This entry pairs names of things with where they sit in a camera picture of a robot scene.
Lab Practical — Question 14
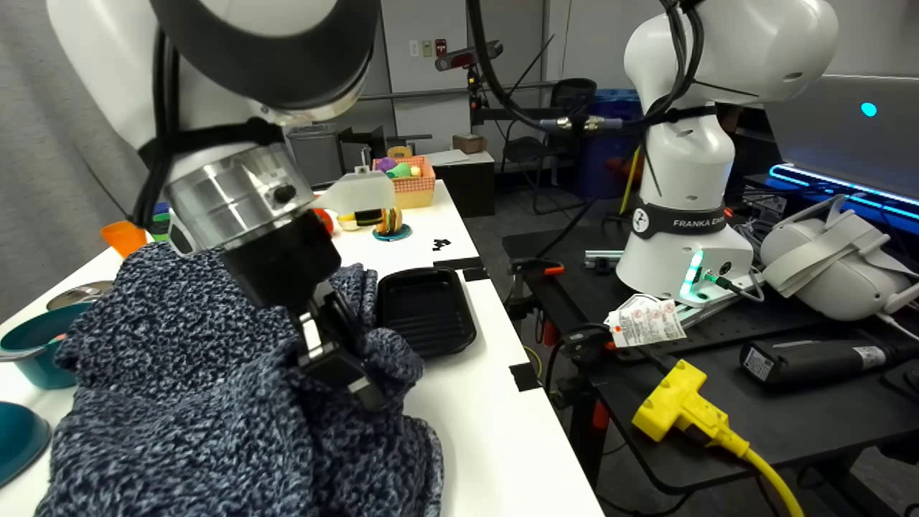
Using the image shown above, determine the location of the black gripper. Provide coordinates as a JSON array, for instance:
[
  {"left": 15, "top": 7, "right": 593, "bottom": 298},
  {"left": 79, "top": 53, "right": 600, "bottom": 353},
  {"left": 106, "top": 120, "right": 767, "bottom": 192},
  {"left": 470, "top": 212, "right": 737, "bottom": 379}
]
[{"left": 218, "top": 211, "right": 384, "bottom": 412}]

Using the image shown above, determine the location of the dark blue knitted cloth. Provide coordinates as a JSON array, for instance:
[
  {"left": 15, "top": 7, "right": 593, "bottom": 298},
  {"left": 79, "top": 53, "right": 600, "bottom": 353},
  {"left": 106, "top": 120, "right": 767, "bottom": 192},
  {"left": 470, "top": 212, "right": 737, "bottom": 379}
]
[{"left": 33, "top": 248, "right": 444, "bottom": 517}]

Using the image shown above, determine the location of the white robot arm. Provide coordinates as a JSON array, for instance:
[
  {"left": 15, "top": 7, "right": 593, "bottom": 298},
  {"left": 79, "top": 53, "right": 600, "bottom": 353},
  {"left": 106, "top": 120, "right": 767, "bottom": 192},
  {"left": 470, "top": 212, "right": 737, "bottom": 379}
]
[{"left": 46, "top": 0, "right": 837, "bottom": 407}]

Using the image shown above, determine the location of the black plastic tray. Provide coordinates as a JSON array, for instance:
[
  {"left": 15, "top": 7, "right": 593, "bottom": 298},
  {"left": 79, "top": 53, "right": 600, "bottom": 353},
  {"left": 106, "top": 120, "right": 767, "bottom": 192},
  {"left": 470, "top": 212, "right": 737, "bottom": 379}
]
[{"left": 376, "top": 267, "right": 477, "bottom": 360}]

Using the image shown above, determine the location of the toy burger on plate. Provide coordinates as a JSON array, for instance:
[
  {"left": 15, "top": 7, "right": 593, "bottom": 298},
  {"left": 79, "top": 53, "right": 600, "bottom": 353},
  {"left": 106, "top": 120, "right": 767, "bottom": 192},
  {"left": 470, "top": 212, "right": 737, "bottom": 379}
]
[{"left": 374, "top": 211, "right": 411, "bottom": 241}]

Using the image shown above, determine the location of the orange toy basket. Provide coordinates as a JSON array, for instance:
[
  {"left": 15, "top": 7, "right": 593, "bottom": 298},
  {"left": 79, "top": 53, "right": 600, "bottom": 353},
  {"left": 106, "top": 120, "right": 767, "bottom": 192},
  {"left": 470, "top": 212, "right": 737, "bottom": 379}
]
[{"left": 374, "top": 155, "right": 435, "bottom": 211}]

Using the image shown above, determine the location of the orange cup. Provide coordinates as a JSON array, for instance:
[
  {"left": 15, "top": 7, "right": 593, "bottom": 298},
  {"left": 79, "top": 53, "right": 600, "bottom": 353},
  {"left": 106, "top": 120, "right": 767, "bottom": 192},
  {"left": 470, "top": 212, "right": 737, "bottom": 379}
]
[{"left": 101, "top": 221, "right": 148, "bottom": 255}]

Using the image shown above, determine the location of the teal mug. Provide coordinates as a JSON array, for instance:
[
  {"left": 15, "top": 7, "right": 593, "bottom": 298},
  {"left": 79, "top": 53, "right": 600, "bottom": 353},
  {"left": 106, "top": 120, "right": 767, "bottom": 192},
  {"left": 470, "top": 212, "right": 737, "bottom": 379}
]
[{"left": 0, "top": 304, "right": 82, "bottom": 392}]

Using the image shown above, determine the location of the black office chair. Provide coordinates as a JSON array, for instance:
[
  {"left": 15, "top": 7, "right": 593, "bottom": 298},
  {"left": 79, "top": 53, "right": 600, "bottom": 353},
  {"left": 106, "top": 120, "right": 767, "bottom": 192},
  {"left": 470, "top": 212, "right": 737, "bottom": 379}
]
[{"left": 503, "top": 78, "right": 598, "bottom": 172}]

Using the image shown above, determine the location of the white crumpled label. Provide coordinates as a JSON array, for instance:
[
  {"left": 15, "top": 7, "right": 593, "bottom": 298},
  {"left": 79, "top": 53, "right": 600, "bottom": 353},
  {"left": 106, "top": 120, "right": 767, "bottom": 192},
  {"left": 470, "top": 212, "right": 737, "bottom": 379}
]
[{"left": 603, "top": 294, "right": 685, "bottom": 347}]

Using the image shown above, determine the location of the teal bowl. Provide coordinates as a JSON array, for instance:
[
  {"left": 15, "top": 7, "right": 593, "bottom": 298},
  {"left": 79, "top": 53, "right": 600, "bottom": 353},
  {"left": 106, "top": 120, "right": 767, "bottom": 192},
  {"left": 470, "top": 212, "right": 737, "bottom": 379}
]
[{"left": 0, "top": 402, "right": 52, "bottom": 488}]

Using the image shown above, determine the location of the blue bin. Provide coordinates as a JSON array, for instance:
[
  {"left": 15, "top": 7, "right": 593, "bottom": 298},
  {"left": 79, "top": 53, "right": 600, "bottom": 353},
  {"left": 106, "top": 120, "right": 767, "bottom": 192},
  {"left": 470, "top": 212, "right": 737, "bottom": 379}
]
[{"left": 576, "top": 90, "right": 641, "bottom": 199}]

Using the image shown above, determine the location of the black power brick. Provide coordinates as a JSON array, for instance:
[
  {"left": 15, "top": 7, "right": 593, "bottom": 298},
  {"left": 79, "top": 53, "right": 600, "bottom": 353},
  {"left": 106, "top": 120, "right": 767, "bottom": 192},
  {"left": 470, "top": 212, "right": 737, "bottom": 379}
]
[{"left": 741, "top": 340, "right": 906, "bottom": 392}]

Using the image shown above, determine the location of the white VR headset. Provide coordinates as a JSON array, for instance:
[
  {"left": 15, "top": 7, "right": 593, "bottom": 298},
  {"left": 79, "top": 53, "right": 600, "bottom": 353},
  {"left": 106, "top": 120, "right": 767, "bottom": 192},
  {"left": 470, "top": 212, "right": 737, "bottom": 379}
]
[{"left": 758, "top": 195, "right": 919, "bottom": 323}]

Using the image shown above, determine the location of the open laptop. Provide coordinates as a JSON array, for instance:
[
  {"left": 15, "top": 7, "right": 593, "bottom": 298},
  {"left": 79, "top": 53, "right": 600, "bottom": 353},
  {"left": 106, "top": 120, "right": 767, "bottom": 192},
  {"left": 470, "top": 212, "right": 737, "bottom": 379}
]
[{"left": 767, "top": 74, "right": 919, "bottom": 212}]

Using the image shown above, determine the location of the camera on tripod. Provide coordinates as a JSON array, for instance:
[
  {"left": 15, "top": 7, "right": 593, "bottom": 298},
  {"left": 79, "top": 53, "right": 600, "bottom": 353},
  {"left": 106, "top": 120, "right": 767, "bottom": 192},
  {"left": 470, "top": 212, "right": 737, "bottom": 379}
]
[{"left": 432, "top": 40, "right": 503, "bottom": 126}]

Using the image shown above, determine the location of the yellow power plug cable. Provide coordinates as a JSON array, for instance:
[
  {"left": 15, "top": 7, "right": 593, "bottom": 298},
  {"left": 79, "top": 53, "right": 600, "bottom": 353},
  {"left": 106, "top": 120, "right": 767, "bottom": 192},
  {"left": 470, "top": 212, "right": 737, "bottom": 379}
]
[{"left": 629, "top": 356, "right": 807, "bottom": 517}]

